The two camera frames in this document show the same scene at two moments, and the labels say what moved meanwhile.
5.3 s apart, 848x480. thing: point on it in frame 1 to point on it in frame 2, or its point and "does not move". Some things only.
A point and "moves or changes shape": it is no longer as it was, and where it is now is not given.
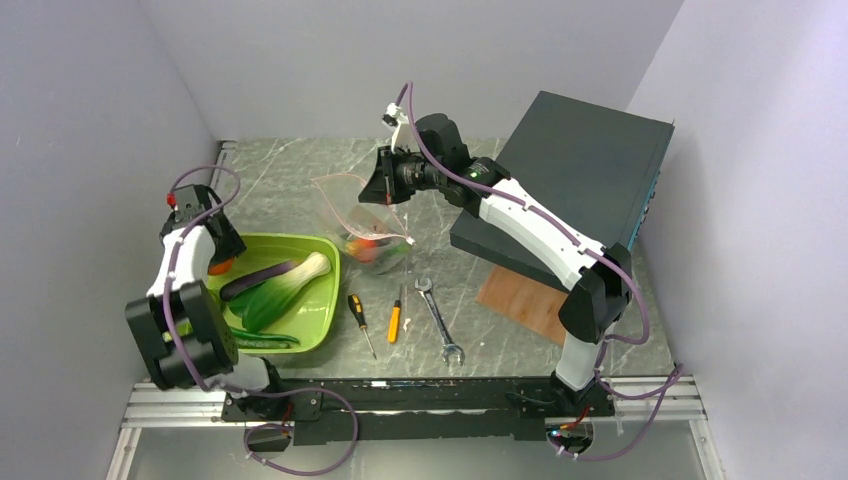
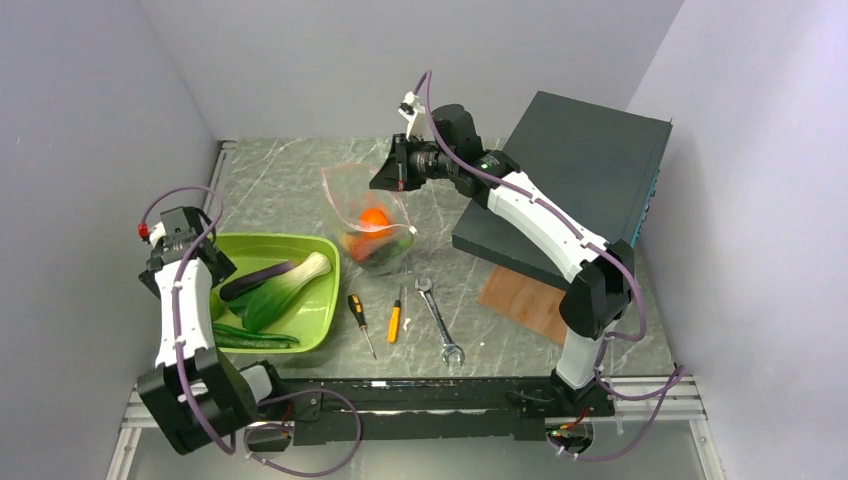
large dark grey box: (592, 167) does not move
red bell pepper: (361, 249) does not move
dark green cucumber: (259, 340) does not move
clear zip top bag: (370, 234) moves or changes shape
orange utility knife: (394, 322) does not move
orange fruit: (220, 268) moves or changes shape
